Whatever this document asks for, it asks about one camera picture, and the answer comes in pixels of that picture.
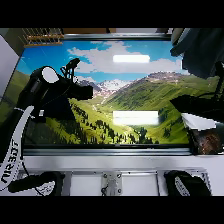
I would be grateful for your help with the wooden rack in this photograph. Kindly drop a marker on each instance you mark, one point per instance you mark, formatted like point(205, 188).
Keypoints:
point(43, 37)

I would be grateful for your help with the brown printed garment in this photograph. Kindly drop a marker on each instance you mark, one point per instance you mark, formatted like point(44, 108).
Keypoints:
point(207, 141)

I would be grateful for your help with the heap of clothes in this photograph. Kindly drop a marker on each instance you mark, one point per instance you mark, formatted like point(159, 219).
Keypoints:
point(203, 50)

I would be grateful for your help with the silver frame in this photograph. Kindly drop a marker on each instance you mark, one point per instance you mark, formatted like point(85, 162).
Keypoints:
point(111, 183)

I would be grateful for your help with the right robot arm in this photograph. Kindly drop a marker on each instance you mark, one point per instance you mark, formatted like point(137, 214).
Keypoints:
point(200, 104)

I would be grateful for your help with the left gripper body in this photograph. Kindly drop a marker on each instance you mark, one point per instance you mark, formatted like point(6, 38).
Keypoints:
point(83, 92)

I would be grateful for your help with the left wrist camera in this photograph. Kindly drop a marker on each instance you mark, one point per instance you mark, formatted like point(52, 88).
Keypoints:
point(70, 66)

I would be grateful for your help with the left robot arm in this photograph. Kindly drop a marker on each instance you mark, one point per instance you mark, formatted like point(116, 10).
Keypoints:
point(33, 87)

